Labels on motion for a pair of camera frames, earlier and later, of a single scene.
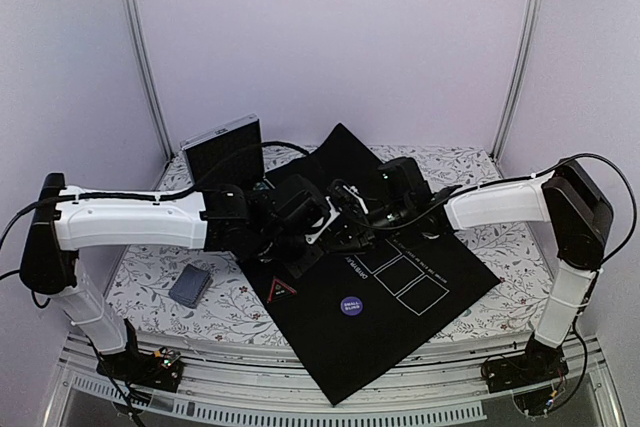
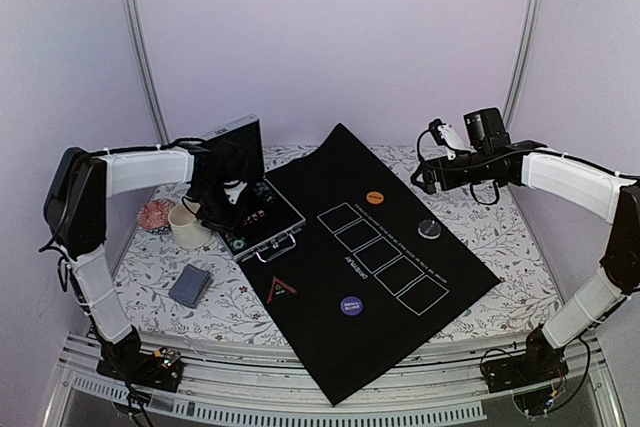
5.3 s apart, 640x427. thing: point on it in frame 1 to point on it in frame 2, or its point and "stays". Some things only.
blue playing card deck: [191, 285] stays
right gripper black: [358, 243] to [429, 169]
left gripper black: [301, 267] to [231, 223]
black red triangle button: [279, 291] stays
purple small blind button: [351, 305] stays
